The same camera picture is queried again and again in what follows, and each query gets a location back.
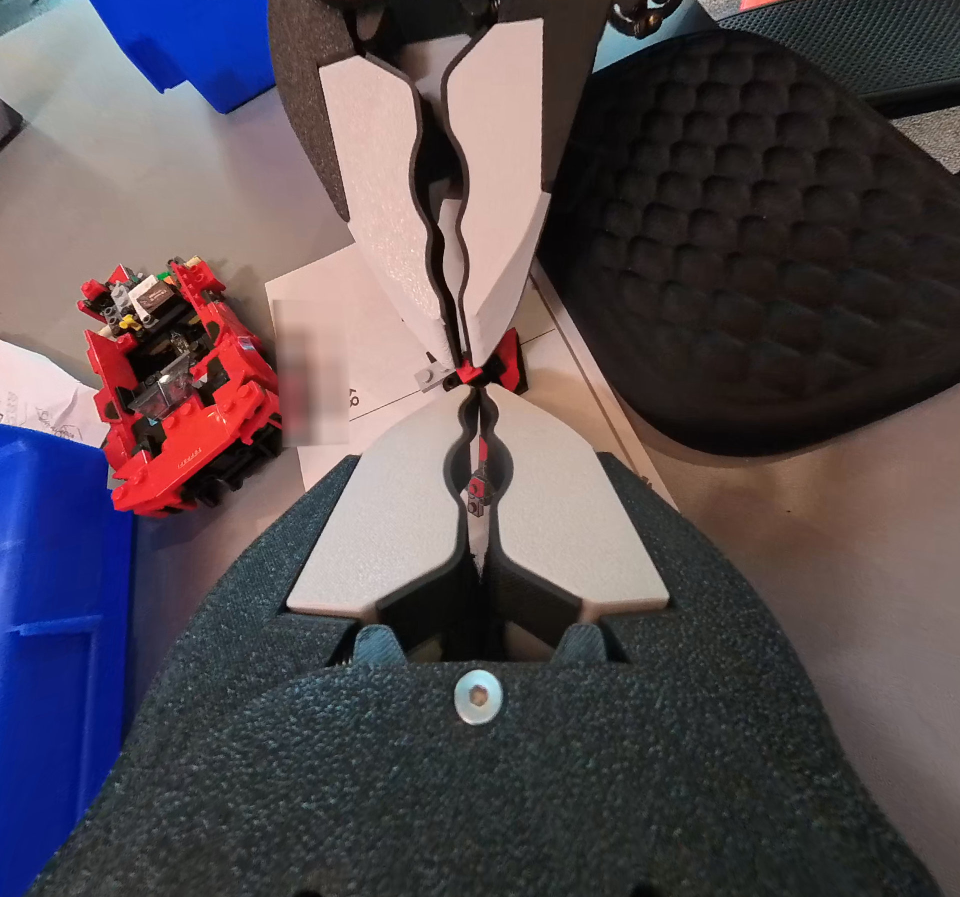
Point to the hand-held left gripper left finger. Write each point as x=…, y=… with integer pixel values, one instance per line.
x=375, y=529

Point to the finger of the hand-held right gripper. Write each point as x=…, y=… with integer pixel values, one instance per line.
x=502, y=162
x=375, y=162

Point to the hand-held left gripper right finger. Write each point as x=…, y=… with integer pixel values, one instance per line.
x=577, y=529

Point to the small red black brick assembly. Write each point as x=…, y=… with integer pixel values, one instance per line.
x=510, y=361

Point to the small grey brick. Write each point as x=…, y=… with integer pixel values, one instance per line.
x=427, y=379

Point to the white instruction booklet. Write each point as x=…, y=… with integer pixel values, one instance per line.
x=375, y=342

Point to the red toy brick car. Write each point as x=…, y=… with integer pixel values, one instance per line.
x=217, y=432

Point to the blue plastic bin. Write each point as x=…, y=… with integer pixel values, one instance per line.
x=60, y=612
x=165, y=12

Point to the crumpled white paper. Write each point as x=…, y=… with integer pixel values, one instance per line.
x=37, y=394

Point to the black mesh office chair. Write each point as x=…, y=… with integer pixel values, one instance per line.
x=862, y=42

